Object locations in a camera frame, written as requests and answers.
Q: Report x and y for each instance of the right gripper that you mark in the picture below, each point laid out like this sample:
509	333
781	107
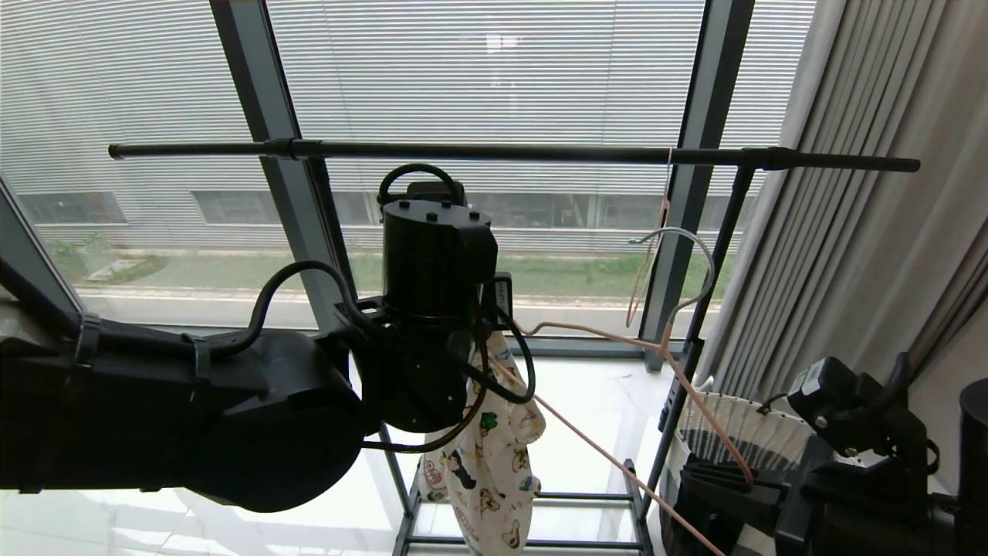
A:
849	517

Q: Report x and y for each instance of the pink clothes hanger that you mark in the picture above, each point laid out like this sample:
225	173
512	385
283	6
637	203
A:
664	210
668	344

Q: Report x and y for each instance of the cream printed garment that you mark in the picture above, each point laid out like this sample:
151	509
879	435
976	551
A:
486	471

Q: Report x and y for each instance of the white laundry basket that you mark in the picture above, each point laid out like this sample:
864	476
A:
741	425

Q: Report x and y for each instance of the black clothes rack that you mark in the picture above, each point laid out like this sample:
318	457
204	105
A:
540	152

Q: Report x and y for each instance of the beige curtain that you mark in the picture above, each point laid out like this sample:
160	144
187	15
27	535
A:
872	193

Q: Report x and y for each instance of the window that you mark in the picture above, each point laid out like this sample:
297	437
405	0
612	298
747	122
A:
502	77

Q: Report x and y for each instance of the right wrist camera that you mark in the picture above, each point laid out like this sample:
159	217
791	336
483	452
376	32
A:
830	394

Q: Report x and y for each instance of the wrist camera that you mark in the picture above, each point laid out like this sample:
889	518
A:
830	394
436	193

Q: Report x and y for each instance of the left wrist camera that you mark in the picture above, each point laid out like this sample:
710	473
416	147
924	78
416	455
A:
436	193

